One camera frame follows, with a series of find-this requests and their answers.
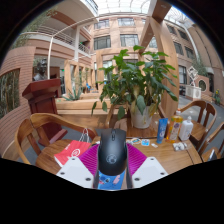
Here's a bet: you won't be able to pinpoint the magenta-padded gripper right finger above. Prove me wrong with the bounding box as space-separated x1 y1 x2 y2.
125 143 169 190

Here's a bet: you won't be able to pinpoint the blue tube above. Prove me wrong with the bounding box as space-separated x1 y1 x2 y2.
156 117 169 145

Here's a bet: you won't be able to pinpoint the small white packets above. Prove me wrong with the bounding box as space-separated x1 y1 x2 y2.
173 141 189 152

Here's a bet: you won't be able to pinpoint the red paper bag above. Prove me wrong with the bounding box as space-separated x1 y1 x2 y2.
53 128 93 168

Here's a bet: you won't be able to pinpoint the white pump bottle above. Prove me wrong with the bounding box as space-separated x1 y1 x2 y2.
178 115 195 142

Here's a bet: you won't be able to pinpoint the white abstract sculpture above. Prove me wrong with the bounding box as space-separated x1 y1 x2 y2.
187 65 199 88

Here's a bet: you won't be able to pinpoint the green potted plant, white pot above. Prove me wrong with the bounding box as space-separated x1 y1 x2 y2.
90 44 179 130

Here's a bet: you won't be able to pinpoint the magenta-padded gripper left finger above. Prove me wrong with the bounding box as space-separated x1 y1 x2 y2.
55 143 101 190

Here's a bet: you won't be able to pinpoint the black computer mouse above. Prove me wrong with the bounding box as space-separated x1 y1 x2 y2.
97 128 129 177

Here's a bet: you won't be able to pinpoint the blue printed mouse pad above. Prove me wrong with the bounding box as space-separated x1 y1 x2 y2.
97 169 126 191

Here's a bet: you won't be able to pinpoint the dark bust statue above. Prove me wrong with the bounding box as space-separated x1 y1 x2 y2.
32 59 48 82

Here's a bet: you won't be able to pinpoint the orange liquid bottle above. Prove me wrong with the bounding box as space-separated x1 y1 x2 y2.
165 108 184 144

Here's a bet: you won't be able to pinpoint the dark red wooden lectern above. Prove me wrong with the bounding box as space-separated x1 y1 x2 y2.
22 78 68 148

